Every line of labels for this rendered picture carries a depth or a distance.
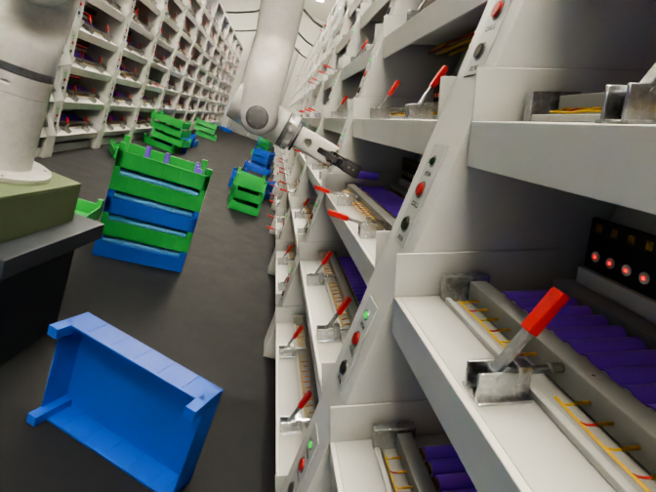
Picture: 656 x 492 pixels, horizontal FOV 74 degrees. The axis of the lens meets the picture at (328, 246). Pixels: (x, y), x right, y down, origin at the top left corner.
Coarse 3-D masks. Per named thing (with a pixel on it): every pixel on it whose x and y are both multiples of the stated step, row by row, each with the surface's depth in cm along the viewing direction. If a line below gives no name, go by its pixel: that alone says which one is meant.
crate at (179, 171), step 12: (120, 144) 139; (132, 144) 157; (120, 156) 140; (132, 156) 141; (156, 156) 162; (132, 168) 142; (144, 168) 143; (156, 168) 145; (168, 168) 146; (180, 168) 147; (192, 168) 167; (204, 168) 167; (168, 180) 147; (180, 180) 148; (192, 180) 150; (204, 180) 151
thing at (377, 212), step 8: (352, 184) 111; (352, 192) 105; (360, 192) 100; (360, 200) 95; (368, 200) 90; (360, 208) 89; (368, 208) 87; (376, 208) 83; (376, 216) 80; (384, 216) 76; (392, 224) 70
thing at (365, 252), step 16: (336, 176) 114; (384, 176) 115; (336, 192) 114; (336, 208) 94; (352, 208) 94; (336, 224) 94; (352, 224) 80; (352, 240) 74; (368, 240) 70; (384, 240) 56; (352, 256) 74; (368, 256) 62; (368, 272) 61
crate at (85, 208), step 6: (78, 198) 178; (78, 204) 179; (84, 204) 179; (90, 204) 180; (96, 204) 180; (102, 204) 181; (78, 210) 180; (84, 210) 180; (90, 210) 180; (96, 210) 173; (84, 216) 176; (90, 216) 168; (96, 216) 176
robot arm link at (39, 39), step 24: (0, 0) 77; (24, 0) 77; (72, 0) 80; (0, 24) 73; (24, 24) 75; (48, 24) 79; (0, 48) 72; (24, 48) 73; (48, 48) 77; (24, 72) 75; (48, 72) 78
